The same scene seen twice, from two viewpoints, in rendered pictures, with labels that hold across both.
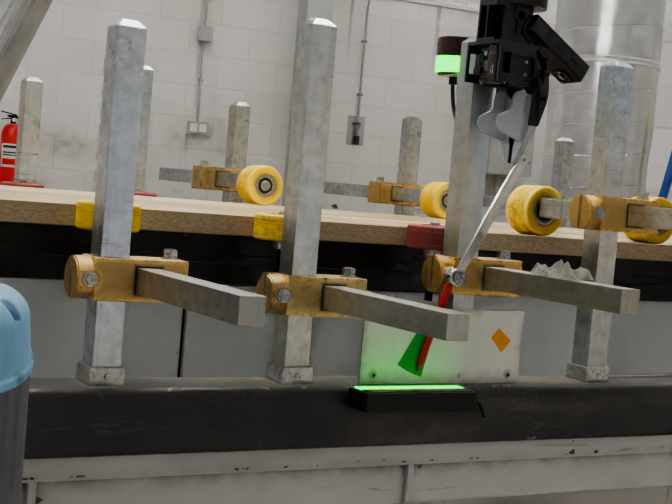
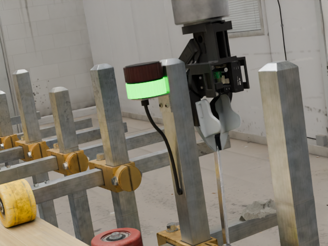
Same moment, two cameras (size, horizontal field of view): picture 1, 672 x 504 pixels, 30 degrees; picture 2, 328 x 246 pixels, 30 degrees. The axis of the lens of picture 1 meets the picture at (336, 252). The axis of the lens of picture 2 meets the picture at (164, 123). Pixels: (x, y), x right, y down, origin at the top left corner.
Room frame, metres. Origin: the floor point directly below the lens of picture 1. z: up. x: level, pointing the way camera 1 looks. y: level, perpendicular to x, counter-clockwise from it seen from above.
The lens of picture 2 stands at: (1.71, 0.79, 1.22)
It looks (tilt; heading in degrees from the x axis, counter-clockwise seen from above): 9 degrees down; 271
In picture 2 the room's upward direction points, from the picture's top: 9 degrees counter-clockwise
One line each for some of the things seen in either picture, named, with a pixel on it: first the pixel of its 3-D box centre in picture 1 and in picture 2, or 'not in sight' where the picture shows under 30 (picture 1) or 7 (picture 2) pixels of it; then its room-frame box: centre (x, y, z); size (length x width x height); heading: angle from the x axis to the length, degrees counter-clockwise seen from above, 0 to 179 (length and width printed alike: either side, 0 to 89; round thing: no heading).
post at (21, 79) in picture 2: not in sight; (36, 158); (2.09, -0.81, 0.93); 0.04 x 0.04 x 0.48; 31
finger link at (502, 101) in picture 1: (496, 126); (211, 126); (1.65, -0.20, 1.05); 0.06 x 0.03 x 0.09; 121
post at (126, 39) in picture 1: (111, 228); not in sight; (1.45, 0.26, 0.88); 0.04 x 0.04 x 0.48; 31
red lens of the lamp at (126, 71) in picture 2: (458, 47); (143, 71); (1.75, -0.14, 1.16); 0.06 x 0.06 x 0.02
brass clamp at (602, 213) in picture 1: (614, 214); (114, 174); (1.85, -0.40, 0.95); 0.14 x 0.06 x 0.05; 121
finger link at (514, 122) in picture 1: (512, 125); (228, 121); (1.62, -0.21, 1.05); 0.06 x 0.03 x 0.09; 121
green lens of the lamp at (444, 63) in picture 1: (456, 66); (146, 88); (1.75, -0.14, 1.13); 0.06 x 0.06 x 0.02
